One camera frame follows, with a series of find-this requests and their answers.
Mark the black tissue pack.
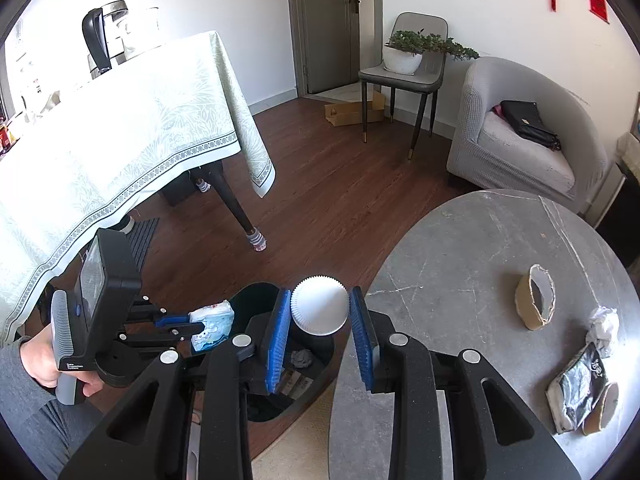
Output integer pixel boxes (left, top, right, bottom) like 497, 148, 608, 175
546, 342, 608, 434

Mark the dark striped floor mat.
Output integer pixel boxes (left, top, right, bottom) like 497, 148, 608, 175
126, 218, 160, 272

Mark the black dining table leg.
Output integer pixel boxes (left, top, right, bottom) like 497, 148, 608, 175
201, 160, 267, 252

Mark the grey fabric armchair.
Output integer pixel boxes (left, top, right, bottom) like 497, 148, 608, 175
447, 56, 608, 212

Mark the grey-green door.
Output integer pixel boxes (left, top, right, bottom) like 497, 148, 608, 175
288, 0, 383, 102

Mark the potted green plant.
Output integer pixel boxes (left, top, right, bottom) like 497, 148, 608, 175
383, 30, 480, 75

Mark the crumpled white tissue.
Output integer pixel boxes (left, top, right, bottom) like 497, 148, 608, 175
586, 306, 620, 359

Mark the flat cardboard box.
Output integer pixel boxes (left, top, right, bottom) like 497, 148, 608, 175
324, 91, 386, 127

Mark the black handbag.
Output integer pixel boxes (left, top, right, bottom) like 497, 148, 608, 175
500, 101, 562, 152

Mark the torn brown paper cup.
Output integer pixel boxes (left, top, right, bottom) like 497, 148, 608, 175
514, 264, 556, 330

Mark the black trash bin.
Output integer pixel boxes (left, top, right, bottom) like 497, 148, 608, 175
230, 283, 334, 422

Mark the person's left hand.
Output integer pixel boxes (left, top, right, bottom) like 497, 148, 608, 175
20, 325, 104, 396

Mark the grey dining chair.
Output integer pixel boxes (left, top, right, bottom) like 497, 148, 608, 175
358, 12, 448, 159

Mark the blue white wrapper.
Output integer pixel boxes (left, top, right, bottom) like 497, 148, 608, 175
189, 300, 234, 353

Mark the person's grey trouser leg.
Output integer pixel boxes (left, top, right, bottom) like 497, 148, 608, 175
1, 336, 103, 479

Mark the pale green patterned tablecloth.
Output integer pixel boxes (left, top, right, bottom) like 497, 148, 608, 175
1, 32, 276, 344

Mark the round grey marble table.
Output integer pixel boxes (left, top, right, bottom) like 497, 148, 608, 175
326, 188, 640, 480

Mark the beige floor rug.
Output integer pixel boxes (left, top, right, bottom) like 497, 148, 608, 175
252, 382, 336, 480

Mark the red wall scroll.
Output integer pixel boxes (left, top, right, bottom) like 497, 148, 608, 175
589, 0, 608, 23

